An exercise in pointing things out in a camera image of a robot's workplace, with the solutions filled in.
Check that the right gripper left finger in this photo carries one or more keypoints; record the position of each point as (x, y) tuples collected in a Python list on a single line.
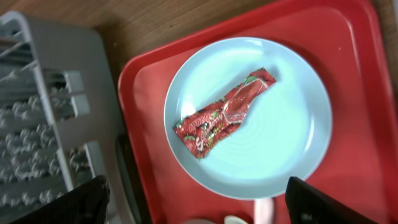
[(86, 204)]

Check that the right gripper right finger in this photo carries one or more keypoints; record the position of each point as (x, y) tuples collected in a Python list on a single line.
[(308, 205)]

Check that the white plastic fork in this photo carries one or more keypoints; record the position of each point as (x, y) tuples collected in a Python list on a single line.
[(264, 211)]

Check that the red snack wrapper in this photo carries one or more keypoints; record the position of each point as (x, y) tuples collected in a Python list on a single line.
[(203, 130)]

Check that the grey dishwasher rack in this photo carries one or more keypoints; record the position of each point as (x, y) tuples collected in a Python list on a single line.
[(61, 124)]

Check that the large light blue plate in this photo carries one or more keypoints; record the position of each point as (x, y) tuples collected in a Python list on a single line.
[(285, 133)]

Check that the white plastic spoon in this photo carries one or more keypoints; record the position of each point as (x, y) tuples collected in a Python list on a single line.
[(231, 219)]

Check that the red plastic tray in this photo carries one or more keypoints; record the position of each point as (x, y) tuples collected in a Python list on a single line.
[(342, 41)]

